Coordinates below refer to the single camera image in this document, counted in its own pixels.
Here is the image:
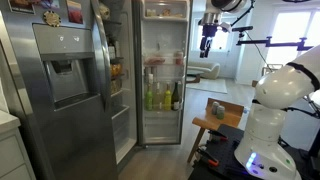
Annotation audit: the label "refrigerator body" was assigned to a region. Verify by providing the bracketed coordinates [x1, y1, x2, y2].
[98, 0, 139, 174]

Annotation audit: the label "white yogurt cups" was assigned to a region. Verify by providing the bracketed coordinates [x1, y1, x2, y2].
[108, 44, 117, 60]

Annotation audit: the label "steel fridge door with dispenser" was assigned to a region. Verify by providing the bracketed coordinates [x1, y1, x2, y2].
[0, 0, 119, 180]

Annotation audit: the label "pale yellow glass bottle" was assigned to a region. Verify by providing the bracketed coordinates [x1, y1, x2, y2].
[152, 81, 163, 111]

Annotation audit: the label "dark wine bottle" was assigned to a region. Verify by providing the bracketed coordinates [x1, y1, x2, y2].
[171, 81, 182, 112]

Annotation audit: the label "black camera boom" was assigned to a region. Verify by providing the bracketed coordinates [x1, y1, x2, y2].
[236, 35, 314, 52]

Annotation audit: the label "dark framed photo magnet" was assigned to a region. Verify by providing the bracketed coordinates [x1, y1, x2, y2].
[8, 0, 36, 15]

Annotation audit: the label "green and white can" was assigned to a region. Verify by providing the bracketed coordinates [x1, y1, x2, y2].
[216, 105, 226, 121]

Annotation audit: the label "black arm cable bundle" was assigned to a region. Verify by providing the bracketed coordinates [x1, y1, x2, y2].
[252, 96, 320, 118]

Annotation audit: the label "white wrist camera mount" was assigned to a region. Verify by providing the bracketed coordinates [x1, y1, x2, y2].
[218, 21, 233, 34]

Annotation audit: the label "pale rug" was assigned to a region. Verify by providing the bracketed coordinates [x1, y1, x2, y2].
[185, 78, 229, 95]

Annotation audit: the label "fridge door with shelf bins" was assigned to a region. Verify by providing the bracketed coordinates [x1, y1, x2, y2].
[132, 0, 194, 147]

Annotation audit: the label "grey and white can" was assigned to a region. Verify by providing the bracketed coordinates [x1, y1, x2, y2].
[211, 101, 220, 116]

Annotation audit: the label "colourful card magnet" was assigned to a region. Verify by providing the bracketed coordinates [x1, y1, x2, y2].
[39, 0, 61, 10]

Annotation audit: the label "gold round magnet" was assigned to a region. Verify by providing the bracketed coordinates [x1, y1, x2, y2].
[43, 10, 62, 28]

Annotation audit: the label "yellow green glass bottle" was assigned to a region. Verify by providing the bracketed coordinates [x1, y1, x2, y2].
[162, 83, 173, 112]

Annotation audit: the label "pink and white can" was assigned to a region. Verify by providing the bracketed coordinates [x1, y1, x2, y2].
[175, 50, 185, 66]

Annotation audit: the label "wooden stool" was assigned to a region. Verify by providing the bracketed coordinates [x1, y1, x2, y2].
[186, 97, 245, 164]

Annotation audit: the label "red handled clamp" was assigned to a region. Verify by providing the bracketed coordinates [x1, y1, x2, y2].
[207, 129, 230, 143]

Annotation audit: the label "red picture magnet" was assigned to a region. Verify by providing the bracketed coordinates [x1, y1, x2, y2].
[65, 0, 84, 25]

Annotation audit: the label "large bright window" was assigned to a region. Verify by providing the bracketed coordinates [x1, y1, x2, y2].
[266, 8, 320, 68]

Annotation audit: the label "clear plastic door bin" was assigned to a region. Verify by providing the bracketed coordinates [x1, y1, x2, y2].
[143, 53, 186, 68]

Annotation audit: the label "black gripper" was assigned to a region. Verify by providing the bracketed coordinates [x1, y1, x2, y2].
[199, 23, 220, 59]

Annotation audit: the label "yellowish food bag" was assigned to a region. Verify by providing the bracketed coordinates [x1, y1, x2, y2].
[98, 3, 111, 20]

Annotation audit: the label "orange handled clamp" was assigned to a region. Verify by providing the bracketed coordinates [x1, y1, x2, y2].
[195, 147, 220, 168]

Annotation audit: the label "clear bag of red food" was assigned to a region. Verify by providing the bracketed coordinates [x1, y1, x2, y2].
[144, 53, 167, 67]

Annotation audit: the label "white capped plastic bottle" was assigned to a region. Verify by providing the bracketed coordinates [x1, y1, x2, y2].
[151, 65, 158, 84]

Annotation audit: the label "dark wooden coffee table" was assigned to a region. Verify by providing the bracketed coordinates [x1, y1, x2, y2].
[185, 68, 204, 84]

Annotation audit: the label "white sofa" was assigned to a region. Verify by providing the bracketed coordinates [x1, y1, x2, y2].
[187, 60, 221, 80]

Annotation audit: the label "white base cabinet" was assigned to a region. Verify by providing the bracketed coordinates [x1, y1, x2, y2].
[0, 109, 36, 180]

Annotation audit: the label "black stereo camera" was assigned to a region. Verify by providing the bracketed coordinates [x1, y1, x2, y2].
[231, 25, 254, 33]

